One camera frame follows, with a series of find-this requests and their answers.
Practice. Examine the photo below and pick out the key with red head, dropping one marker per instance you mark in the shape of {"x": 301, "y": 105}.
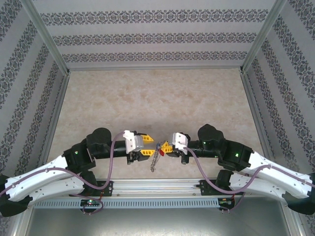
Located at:
{"x": 162, "y": 153}

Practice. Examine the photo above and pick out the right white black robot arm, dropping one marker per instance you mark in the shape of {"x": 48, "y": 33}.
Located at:
{"x": 278, "y": 179}

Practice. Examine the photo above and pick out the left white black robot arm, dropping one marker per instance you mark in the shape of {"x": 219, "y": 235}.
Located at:
{"x": 37, "y": 182}

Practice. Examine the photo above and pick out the small circuit board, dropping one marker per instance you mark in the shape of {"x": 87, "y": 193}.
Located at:
{"x": 91, "y": 202}
{"x": 225, "y": 201}

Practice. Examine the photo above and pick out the grey metal shelf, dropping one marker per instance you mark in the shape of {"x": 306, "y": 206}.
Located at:
{"x": 157, "y": 223}

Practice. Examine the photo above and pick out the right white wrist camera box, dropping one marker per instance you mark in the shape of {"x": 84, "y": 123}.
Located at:
{"x": 179, "y": 141}

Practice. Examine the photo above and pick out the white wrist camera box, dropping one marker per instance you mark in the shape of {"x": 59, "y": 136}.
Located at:
{"x": 179, "y": 141}
{"x": 131, "y": 142}

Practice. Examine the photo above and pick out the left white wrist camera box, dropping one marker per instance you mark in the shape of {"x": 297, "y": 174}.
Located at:
{"x": 131, "y": 142}

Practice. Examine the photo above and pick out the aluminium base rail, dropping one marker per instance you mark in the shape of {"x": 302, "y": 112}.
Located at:
{"x": 157, "y": 188}

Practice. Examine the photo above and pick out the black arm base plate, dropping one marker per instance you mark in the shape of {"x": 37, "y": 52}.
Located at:
{"x": 107, "y": 188}
{"x": 209, "y": 188}

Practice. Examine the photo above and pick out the aluminium frame post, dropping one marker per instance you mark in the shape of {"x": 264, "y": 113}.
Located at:
{"x": 297, "y": 226}
{"x": 49, "y": 37}
{"x": 261, "y": 37}
{"x": 21, "y": 228}

